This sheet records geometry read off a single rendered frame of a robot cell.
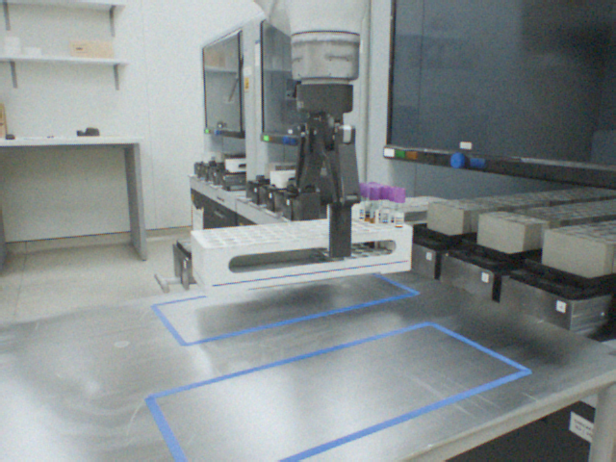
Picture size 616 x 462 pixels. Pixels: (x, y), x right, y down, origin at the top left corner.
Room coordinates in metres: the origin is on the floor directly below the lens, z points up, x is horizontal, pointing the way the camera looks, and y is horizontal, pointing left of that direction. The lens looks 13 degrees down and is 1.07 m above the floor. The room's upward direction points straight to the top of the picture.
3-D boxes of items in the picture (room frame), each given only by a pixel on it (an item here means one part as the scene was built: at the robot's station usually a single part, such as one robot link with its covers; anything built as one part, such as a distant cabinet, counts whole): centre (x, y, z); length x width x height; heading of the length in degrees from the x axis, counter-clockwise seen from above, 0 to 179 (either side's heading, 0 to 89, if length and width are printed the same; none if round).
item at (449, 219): (1.07, -0.30, 0.85); 0.12 x 0.02 x 0.06; 26
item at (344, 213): (0.65, -0.05, 0.95); 0.03 x 0.01 x 0.05; 22
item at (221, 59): (2.66, 0.19, 1.28); 0.61 x 0.51 x 0.63; 25
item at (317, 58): (0.71, -0.02, 1.14); 0.09 x 0.09 x 0.06
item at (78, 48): (4.05, 1.60, 1.52); 0.29 x 0.22 x 0.12; 114
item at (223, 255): (0.70, 0.00, 0.88); 0.30 x 0.10 x 0.06; 112
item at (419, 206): (1.20, -0.20, 0.83); 0.30 x 0.10 x 0.06; 115
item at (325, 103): (0.71, -0.02, 1.06); 0.08 x 0.07 x 0.09; 22
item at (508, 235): (0.94, -0.37, 0.85); 0.12 x 0.02 x 0.06; 25
